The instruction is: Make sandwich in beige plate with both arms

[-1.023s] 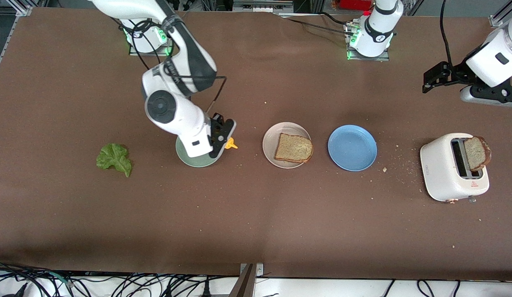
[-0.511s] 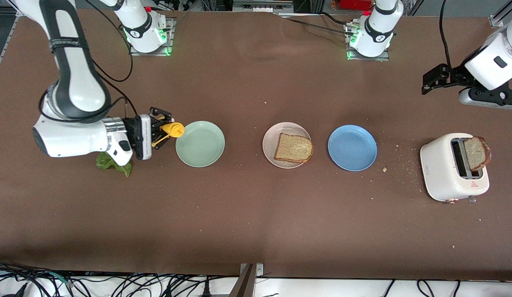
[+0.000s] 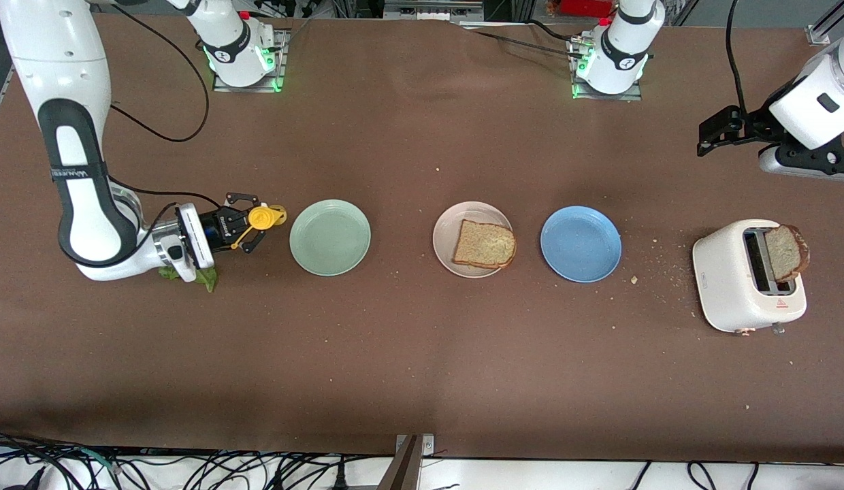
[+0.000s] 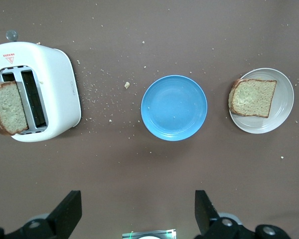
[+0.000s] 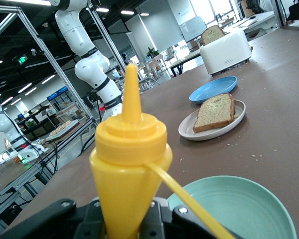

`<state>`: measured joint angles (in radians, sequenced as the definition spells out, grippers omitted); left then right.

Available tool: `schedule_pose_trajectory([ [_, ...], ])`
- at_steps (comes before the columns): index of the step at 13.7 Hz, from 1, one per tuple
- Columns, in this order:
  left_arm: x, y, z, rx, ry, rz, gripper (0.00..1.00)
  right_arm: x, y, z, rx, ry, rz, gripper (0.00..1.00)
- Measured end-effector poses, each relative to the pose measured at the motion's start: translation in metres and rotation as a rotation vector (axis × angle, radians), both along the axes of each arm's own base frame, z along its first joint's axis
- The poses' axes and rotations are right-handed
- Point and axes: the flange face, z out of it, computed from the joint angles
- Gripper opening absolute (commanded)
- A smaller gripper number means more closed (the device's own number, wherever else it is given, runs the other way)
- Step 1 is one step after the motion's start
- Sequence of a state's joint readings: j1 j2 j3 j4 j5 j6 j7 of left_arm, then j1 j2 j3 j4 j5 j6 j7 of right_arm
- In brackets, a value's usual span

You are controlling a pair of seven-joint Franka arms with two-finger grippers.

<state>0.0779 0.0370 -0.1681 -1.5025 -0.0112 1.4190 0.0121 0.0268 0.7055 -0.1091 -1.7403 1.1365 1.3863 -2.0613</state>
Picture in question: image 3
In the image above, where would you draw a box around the silver corner bracket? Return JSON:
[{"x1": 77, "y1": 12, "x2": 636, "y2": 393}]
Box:
[{"x1": 395, "y1": 434, "x2": 435, "y2": 458}]

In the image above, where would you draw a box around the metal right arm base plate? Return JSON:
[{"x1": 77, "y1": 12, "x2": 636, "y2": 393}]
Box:
[{"x1": 212, "y1": 27, "x2": 288, "y2": 93}]

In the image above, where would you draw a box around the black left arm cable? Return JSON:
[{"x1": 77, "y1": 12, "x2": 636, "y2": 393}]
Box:
[{"x1": 725, "y1": 0, "x2": 749, "y2": 114}]

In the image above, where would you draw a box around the red box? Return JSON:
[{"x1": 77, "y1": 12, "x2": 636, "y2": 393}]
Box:
[{"x1": 558, "y1": 0, "x2": 615, "y2": 18}]

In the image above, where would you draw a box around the yellow squeeze bottle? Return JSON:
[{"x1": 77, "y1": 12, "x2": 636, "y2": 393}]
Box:
[{"x1": 230, "y1": 204, "x2": 287, "y2": 250}]

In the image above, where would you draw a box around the blue plate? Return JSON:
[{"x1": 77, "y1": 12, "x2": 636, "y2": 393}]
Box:
[{"x1": 540, "y1": 206, "x2": 622, "y2": 283}]

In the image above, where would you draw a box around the green plate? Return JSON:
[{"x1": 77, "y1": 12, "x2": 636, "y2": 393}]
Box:
[{"x1": 289, "y1": 199, "x2": 372, "y2": 277}]

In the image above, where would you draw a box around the grey power strip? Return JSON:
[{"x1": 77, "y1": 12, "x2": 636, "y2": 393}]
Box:
[{"x1": 383, "y1": 0, "x2": 485, "y2": 21}]

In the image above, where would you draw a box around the aluminium frame post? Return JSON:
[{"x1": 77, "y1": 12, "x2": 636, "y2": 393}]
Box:
[{"x1": 807, "y1": 0, "x2": 844, "y2": 47}]

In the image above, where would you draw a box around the green lettuce leaf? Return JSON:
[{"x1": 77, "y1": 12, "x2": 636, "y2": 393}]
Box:
[{"x1": 158, "y1": 265, "x2": 218, "y2": 293}]

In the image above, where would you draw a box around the white toaster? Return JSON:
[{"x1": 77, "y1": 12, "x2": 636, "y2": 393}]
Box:
[{"x1": 692, "y1": 219, "x2": 808, "y2": 336}]

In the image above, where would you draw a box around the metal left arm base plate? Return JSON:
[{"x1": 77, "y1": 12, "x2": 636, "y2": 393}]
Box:
[{"x1": 570, "y1": 37, "x2": 644, "y2": 101}]

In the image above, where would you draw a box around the black cable tangle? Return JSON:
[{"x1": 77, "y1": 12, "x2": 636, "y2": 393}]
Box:
[{"x1": 0, "y1": 427, "x2": 395, "y2": 490}]

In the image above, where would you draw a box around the black base power cable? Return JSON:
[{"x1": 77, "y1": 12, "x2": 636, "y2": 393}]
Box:
[{"x1": 456, "y1": 19, "x2": 583, "y2": 59}]

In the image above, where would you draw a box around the brown bread slice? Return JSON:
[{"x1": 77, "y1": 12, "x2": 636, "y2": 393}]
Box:
[
  {"x1": 452, "y1": 219, "x2": 517, "y2": 269},
  {"x1": 764, "y1": 225, "x2": 811, "y2": 283}
]

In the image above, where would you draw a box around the dark metal beam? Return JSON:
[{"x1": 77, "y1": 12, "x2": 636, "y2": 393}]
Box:
[{"x1": 376, "y1": 436, "x2": 423, "y2": 490}]

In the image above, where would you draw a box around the beige plate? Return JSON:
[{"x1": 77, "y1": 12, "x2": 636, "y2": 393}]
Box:
[{"x1": 433, "y1": 201, "x2": 515, "y2": 279}]

